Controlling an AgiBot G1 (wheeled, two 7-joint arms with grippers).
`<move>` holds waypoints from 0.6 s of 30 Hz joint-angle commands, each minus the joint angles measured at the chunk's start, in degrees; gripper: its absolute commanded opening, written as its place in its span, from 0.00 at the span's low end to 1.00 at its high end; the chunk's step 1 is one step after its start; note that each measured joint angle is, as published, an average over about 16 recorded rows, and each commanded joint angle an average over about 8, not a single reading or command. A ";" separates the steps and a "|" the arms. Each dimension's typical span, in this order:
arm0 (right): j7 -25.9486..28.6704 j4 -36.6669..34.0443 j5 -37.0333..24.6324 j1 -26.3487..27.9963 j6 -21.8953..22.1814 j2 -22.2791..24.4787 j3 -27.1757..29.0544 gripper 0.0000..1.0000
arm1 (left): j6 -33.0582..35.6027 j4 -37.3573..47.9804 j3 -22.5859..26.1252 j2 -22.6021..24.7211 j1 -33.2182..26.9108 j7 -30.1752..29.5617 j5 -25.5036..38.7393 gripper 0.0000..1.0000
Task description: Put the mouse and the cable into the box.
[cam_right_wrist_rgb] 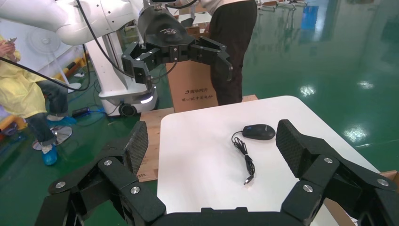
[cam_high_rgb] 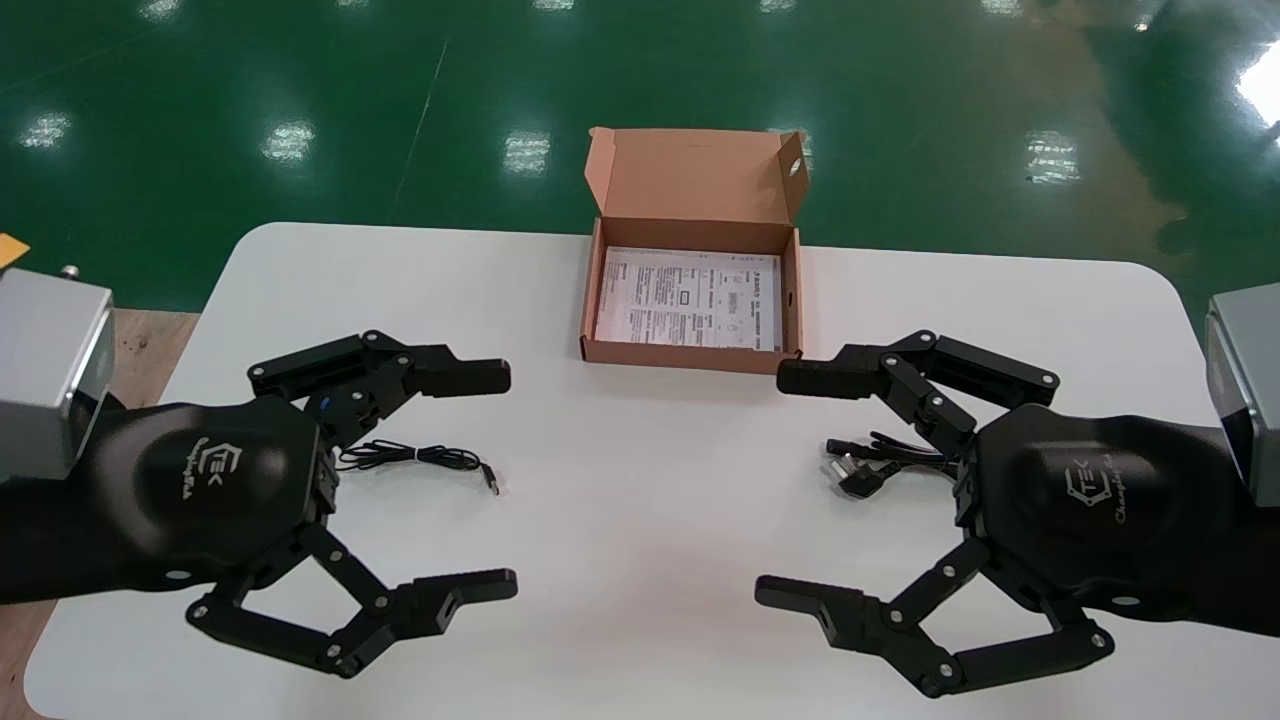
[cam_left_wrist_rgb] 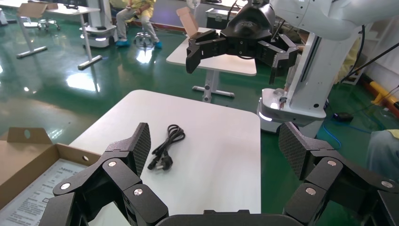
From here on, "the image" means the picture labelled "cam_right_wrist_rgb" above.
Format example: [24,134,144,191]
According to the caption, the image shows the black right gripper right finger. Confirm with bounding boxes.
[276,119,399,226]

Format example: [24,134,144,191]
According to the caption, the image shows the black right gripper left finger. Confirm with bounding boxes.
[34,121,168,226]

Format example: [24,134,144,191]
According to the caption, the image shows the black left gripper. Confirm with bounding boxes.
[120,6,233,92]

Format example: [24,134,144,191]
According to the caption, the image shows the black wired computer mouse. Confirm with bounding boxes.
[231,123,277,186]

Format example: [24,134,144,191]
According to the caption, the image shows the large printed cardboard box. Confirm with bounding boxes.
[166,59,219,113]

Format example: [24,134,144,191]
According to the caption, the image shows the person in black trousers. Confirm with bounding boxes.
[199,0,258,106]

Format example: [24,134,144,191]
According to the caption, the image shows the white robot body with base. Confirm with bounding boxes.
[86,31,158,118]

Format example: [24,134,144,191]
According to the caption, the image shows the chrome stool base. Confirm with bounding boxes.
[32,126,73,150]

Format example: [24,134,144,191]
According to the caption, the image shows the black power adapter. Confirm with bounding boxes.
[72,107,91,118]

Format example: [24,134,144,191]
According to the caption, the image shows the person yellow gown blue jeans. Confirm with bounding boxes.
[0,34,77,166]

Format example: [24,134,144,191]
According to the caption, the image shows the white standing fan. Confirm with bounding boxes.
[26,27,82,92]

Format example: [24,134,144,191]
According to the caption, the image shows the blue floor cable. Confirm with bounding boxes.
[68,90,108,125]

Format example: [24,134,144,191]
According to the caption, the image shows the yellow floor guard rail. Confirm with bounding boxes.
[53,51,86,82]

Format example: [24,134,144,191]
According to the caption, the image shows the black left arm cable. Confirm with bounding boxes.
[0,0,179,93]

